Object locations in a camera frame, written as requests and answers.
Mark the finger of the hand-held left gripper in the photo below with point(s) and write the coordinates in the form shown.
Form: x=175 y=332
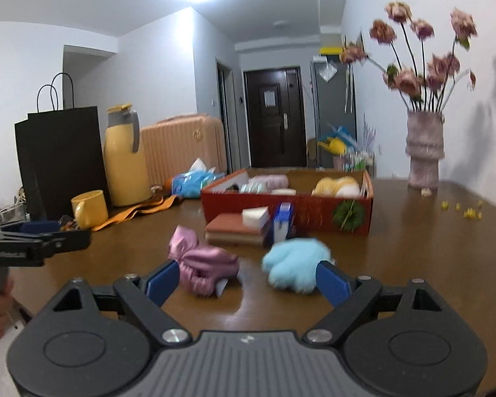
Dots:
x=37 y=226
x=68 y=240

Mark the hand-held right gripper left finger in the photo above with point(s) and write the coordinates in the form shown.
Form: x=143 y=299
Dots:
x=163 y=283

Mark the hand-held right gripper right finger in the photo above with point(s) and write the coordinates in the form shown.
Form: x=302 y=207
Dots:
x=334 y=283

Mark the light blue fluffy glove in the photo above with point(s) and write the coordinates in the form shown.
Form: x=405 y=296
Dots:
x=295 y=264

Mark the pink satin scrunchie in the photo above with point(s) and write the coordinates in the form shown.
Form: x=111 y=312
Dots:
x=202 y=262

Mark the red cardboard box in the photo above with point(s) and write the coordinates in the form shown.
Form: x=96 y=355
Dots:
x=310 y=213

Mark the yellow and white plush toy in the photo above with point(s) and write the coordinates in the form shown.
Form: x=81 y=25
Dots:
x=339 y=186

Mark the white cylinder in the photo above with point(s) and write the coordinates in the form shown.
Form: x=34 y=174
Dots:
x=284 y=192

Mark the pink fluffy towel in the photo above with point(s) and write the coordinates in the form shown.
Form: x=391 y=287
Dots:
x=268 y=182

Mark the clear plastic packet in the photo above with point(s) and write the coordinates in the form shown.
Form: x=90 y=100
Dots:
x=248 y=188

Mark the colourful snack packet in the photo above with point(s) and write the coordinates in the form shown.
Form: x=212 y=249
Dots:
x=70 y=224

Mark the yellow mug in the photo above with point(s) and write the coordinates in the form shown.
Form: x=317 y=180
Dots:
x=90 y=211

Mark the black paper bag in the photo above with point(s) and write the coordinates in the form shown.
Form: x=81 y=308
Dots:
x=64 y=161

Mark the blue and white small box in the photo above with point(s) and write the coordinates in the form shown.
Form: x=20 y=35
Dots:
x=283 y=221

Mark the yellow thermos jug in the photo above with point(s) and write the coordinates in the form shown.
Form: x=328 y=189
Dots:
x=126 y=165

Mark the orange fruit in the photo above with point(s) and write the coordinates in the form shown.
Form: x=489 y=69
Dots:
x=169 y=182

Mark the white sponge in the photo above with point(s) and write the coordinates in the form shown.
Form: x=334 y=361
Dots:
x=256 y=216

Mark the blue wet wipes pack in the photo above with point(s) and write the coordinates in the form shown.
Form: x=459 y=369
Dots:
x=194 y=182

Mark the fallen pale rose petal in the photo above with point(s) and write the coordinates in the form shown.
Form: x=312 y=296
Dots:
x=426 y=192

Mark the brown cardboard box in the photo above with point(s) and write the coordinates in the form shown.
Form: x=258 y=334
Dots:
x=313 y=153

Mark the pink ribbed suitcase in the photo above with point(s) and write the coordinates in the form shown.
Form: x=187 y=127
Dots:
x=182 y=144

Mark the scattered yellow petals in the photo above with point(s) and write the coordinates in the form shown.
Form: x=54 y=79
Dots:
x=470 y=214

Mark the pink ceramic vase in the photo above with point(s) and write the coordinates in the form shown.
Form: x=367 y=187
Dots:
x=425 y=153

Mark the dark brown door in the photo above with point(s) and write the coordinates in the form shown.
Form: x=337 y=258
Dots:
x=275 y=120

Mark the grey refrigerator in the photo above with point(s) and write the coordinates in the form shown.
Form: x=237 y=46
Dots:
x=332 y=107

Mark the dried rose bouquet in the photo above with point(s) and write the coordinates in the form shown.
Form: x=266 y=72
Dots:
x=413 y=74

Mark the yellow box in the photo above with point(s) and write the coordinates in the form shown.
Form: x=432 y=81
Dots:
x=330 y=50

